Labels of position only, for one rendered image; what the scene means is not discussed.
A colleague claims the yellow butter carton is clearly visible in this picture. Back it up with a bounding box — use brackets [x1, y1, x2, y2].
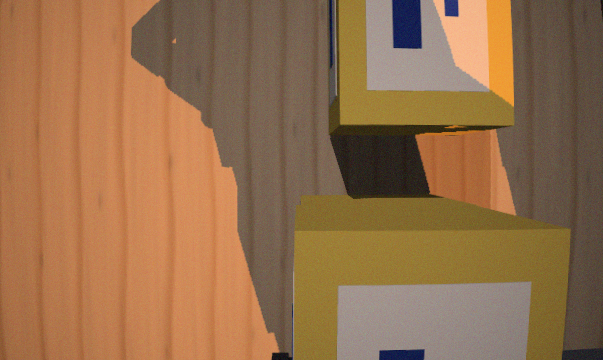
[292, 205, 571, 360]
[301, 194, 474, 205]
[327, 0, 514, 135]

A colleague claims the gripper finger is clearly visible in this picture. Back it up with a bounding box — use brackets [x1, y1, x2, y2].
[271, 353, 292, 360]

